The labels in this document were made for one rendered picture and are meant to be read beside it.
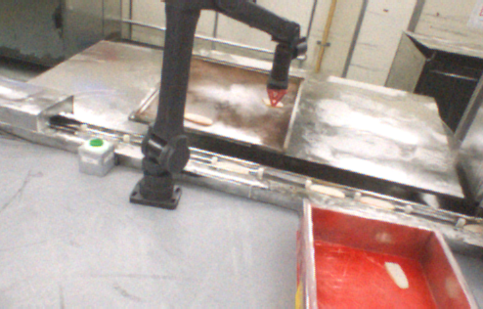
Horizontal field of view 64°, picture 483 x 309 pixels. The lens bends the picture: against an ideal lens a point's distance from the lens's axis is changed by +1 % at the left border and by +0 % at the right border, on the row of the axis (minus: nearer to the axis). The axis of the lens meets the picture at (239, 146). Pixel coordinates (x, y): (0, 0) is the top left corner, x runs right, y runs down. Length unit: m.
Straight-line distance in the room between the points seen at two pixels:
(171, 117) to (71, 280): 0.39
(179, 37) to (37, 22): 3.12
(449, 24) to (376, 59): 0.83
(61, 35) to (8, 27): 0.51
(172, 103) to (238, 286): 0.42
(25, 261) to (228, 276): 0.41
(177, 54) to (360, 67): 3.76
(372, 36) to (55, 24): 3.05
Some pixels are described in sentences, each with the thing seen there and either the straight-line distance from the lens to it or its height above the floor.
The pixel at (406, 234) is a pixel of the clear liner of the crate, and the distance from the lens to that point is 1.01.
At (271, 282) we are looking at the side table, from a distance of 0.87.
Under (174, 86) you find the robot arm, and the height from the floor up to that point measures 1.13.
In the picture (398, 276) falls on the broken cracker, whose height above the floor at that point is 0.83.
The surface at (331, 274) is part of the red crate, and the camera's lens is 0.93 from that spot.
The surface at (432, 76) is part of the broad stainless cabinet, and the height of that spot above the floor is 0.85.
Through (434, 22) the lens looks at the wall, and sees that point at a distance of 4.83.
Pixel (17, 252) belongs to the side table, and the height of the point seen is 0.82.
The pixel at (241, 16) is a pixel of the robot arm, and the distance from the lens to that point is 1.00.
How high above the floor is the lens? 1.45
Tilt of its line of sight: 28 degrees down
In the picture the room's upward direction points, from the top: 10 degrees clockwise
